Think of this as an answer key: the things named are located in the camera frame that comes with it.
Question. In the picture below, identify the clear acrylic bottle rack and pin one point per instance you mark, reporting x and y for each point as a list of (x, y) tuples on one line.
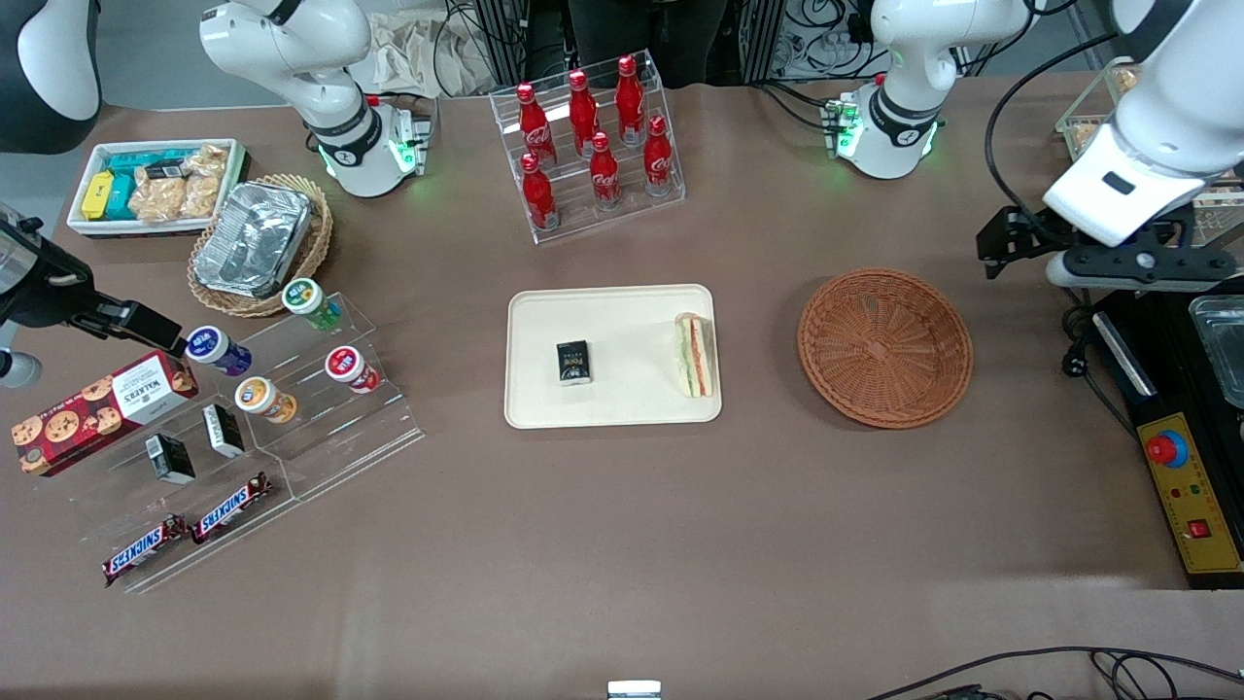
[(583, 219)]

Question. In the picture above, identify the clear acrylic stepped shelf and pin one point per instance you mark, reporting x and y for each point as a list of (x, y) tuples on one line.
[(369, 428), (126, 506)]

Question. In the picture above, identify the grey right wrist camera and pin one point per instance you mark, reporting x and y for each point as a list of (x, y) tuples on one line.
[(17, 369)]

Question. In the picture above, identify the red cola bottle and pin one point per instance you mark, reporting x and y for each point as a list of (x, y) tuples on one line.
[(630, 97), (658, 160), (604, 175), (539, 199), (583, 112), (535, 126)]

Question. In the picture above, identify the clear plastic container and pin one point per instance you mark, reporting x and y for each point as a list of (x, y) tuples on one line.
[(1223, 350)]

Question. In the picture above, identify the red lid candy jar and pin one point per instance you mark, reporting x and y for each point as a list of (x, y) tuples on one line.
[(350, 368)]

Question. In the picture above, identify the triangle sandwich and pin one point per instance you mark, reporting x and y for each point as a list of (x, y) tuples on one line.
[(695, 355)]

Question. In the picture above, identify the yellow control panel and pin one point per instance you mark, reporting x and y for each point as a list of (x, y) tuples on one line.
[(1200, 506)]

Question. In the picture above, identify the aluminium foil tray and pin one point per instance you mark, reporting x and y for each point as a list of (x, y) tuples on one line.
[(258, 238)]

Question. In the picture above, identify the clear cookie packet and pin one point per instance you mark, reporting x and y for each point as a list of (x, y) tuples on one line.
[(155, 201), (202, 180)]

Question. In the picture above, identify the small black white box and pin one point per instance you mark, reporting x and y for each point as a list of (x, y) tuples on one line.
[(224, 431), (170, 459)]

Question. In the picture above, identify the Snickers chocolate bar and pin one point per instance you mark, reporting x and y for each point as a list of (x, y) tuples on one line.
[(231, 507), (141, 551)]

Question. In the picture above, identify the yellow snack box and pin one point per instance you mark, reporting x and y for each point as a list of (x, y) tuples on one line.
[(97, 196)]

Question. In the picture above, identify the black machine base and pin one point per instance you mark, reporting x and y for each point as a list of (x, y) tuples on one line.
[(1166, 389)]

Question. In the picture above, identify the red emergency stop button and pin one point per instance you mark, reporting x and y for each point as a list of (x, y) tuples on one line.
[(1165, 448)]

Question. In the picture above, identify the blue lid candy jar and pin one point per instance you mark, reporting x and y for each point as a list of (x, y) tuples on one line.
[(216, 350)]

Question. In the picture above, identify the beige plastic tray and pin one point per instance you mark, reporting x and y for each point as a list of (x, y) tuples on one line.
[(632, 389)]

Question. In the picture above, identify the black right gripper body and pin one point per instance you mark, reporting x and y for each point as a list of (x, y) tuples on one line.
[(41, 288)]

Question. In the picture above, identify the brown round wicker basket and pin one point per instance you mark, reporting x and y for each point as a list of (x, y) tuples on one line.
[(884, 348)]

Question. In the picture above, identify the red Walkers cookie box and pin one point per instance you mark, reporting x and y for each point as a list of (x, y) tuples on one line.
[(97, 413)]

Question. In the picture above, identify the clear acrylic snack case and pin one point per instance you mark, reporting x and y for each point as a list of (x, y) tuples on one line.
[(1084, 136)]

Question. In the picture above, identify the small black box gold print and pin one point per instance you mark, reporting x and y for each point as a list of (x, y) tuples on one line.
[(574, 364)]

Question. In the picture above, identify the white rectangular snack bin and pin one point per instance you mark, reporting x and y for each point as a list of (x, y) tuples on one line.
[(83, 226)]

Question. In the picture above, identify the light oval wicker basket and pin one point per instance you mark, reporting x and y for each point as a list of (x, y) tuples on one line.
[(311, 253)]

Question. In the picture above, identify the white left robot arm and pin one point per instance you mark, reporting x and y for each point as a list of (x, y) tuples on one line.
[(933, 39)]

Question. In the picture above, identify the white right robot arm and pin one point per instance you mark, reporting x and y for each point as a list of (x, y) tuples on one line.
[(292, 39)]

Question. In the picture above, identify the orange lid candy jar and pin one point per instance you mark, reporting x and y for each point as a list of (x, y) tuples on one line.
[(262, 399)]

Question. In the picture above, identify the green lid candy jar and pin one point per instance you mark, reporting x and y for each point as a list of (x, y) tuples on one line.
[(311, 302)]

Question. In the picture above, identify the teal snack box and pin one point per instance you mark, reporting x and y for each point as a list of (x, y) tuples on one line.
[(136, 160), (121, 197)]

